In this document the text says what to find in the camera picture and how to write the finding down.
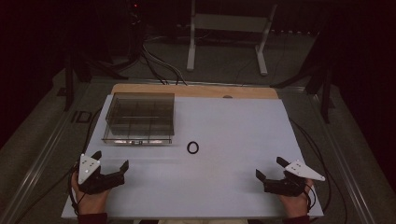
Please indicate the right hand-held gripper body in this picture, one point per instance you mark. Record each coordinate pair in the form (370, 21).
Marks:
(286, 186)

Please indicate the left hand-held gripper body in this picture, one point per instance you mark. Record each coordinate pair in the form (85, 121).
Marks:
(93, 182)

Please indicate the person's right hand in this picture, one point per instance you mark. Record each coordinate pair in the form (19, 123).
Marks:
(295, 205)

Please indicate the person's left hand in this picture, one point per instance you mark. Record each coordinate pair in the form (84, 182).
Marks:
(91, 203)

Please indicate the clear plastic drawer box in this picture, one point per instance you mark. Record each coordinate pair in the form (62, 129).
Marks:
(140, 119)

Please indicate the black tripod stand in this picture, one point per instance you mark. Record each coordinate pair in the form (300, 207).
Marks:
(323, 84)
(73, 71)

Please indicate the wooden board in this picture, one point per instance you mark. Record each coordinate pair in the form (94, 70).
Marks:
(193, 91)

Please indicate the white metal stand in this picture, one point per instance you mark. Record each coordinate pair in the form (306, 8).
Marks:
(230, 23)

